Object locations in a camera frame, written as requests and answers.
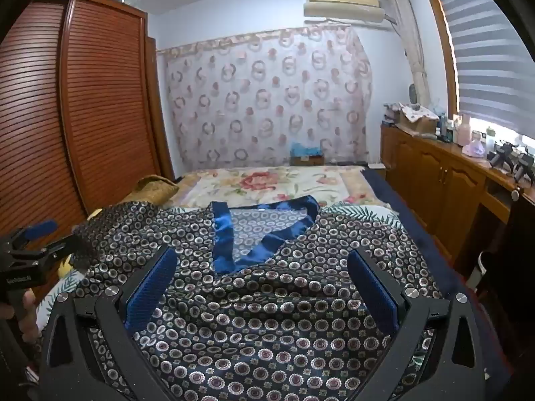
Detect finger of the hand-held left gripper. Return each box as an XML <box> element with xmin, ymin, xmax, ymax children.
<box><xmin>0</xmin><ymin>219</ymin><xmax>59</xmax><ymax>251</ymax></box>
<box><xmin>39</xmin><ymin>235</ymin><xmax>81</xmax><ymax>262</ymax></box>

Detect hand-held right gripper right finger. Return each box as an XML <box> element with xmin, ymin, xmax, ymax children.
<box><xmin>347</xmin><ymin>246</ymin><xmax>490</xmax><ymax>401</ymax></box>

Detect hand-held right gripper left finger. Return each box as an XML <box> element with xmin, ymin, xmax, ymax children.
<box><xmin>39</xmin><ymin>246</ymin><xmax>180</xmax><ymax>401</ymax></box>

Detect dark circle-print pajama top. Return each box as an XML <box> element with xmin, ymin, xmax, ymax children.
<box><xmin>71</xmin><ymin>201</ymin><xmax>444</xmax><ymax>401</ymax></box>

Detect person's left hand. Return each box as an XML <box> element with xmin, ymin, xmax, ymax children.
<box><xmin>16</xmin><ymin>290</ymin><xmax>41</xmax><ymax>345</ymax></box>

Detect yellow plush toy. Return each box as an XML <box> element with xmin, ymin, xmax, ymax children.
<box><xmin>59</xmin><ymin>257</ymin><xmax>84</xmax><ymax>279</ymax></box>

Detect palm leaf print sheet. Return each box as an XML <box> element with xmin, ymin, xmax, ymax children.
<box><xmin>35</xmin><ymin>200</ymin><xmax>437</xmax><ymax>401</ymax></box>

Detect gold patterned cushion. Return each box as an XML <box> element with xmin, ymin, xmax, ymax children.
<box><xmin>119</xmin><ymin>174</ymin><xmax>180</xmax><ymax>210</ymax></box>

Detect white trash bin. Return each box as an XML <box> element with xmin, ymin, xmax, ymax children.
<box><xmin>466</xmin><ymin>251</ymin><xmax>488</xmax><ymax>289</ymax></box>

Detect wooden sideboard cabinet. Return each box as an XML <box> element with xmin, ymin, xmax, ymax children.
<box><xmin>380</xmin><ymin>121</ymin><xmax>535</xmax><ymax>268</ymax></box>

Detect wooden louvered wardrobe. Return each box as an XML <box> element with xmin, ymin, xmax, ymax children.
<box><xmin>0</xmin><ymin>0</ymin><xmax>176</xmax><ymax>301</ymax></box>

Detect floral blanket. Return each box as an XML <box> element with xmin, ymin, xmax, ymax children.
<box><xmin>165</xmin><ymin>165</ymin><xmax>394</xmax><ymax>212</ymax></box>

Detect blue cloth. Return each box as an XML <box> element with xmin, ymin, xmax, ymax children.
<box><xmin>290</xmin><ymin>141</ymin><xmax>322</xmax><ymax>158</ymax></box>

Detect open cardboard box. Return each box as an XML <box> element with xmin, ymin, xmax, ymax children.
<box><xmin>395</xmin><ymin>102</ymin><xmax>439</xmax><ymax>136</ymax></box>

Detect teal bottles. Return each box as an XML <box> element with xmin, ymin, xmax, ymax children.
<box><xmin>437</xmin><ymin>111</ymin><xmax>454</xmax><ymax>143</ymax></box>

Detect pile of folded cloths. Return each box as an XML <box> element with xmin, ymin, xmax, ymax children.
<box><xmin>382</xmin><ymin>101</ymin><xmax>402</xmax><ymax>126</ymax></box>

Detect pink bottle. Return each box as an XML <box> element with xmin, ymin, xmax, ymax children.
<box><xmin>459</xmin><ymin>114</ymin><xmax>473</xmax><ymax>147</ymax></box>

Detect spare black hand-held grippers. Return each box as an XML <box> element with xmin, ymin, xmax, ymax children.
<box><xmin>487</xmin><ymin>142</ymin><xmax>535</xmax><ymax>185</ymax></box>

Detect floral sheer curtain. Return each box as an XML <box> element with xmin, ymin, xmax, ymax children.
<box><xmin>156</xmin><ymin>25</ymin><xmax>375</xmax><ymax>176</ymax></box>

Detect tied beige curtain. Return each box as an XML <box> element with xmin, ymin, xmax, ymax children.
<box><xmin>384</xmin><ymin>0</ymin><xmax>433</xmax><ymax>109</ymax></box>

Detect striped window blind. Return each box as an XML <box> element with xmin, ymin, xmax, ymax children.
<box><xmin>428</xmin><ymin>0</ymin><xmax>535</xmax><ymax>138</ymax></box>

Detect beige wall air conditioner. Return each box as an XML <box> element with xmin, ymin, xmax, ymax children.
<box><xmin>302</xmin><ymin>0</ymin><xmax>387</xmax><ymax>23</ymax></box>

